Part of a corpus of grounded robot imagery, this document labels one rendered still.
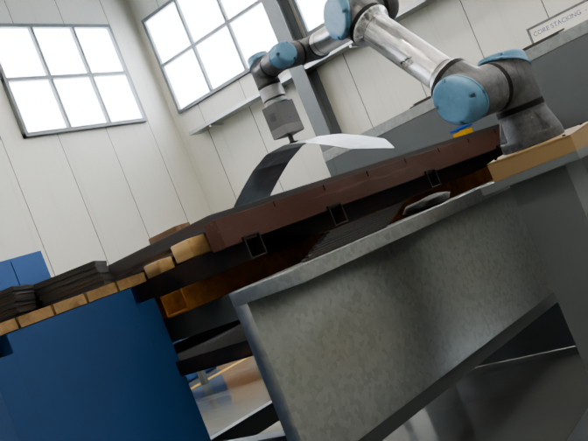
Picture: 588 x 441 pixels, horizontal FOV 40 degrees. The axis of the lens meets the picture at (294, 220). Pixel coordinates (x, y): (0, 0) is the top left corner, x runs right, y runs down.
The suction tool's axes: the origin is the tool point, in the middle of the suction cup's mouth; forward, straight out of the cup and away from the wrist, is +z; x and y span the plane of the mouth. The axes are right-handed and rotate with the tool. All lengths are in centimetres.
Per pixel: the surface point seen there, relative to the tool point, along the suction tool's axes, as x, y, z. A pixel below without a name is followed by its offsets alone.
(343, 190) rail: 42, 38, 20
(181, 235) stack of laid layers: 28, 78, 17
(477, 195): 61, 15, 34
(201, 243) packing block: 34, 79, 21
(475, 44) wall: -351, -847, -143
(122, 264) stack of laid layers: 4, 78, 17
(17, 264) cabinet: -786, -325, -90
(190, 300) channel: 27, 81, 31
